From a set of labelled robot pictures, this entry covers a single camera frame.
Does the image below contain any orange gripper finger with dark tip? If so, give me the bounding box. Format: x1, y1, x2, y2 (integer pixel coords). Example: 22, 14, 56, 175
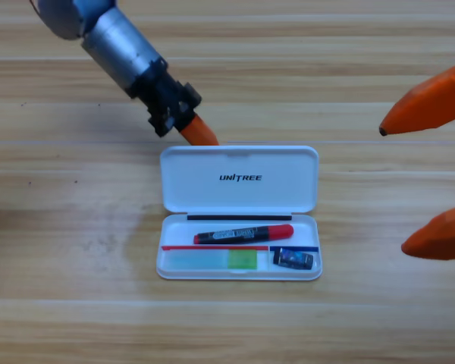
378, 58, 455, 137

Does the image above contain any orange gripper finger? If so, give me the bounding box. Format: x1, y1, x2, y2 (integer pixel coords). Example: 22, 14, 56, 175
400, 202, 455, 262

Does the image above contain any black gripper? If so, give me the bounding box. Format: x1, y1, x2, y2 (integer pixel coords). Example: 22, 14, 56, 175
130, 61, 221, 147

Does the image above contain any white Unitree pencil case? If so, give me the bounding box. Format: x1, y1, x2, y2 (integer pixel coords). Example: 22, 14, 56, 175
155, 145, 323, 281

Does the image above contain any red and black marker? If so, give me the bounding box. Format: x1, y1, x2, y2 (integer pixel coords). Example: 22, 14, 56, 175
193, 223, 295, 246

